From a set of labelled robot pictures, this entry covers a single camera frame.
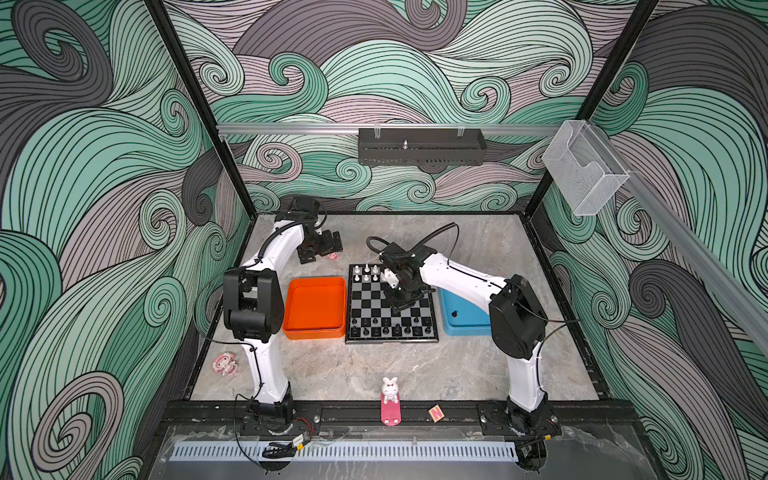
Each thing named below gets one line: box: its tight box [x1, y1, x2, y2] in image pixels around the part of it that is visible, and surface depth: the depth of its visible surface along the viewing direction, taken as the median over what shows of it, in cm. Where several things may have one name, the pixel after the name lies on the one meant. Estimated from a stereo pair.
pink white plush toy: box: [212, 351, 238, 376], surface depth 81 cm
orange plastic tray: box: [283, 276, 346, 340], surface depth 97 cm
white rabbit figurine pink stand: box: [381, 377, 402, 427], surface depth 74 cm
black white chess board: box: [345, 264, 439, 344], surface depth 91 cm
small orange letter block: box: [428, 404, 445, 423], surface depth 75 cm
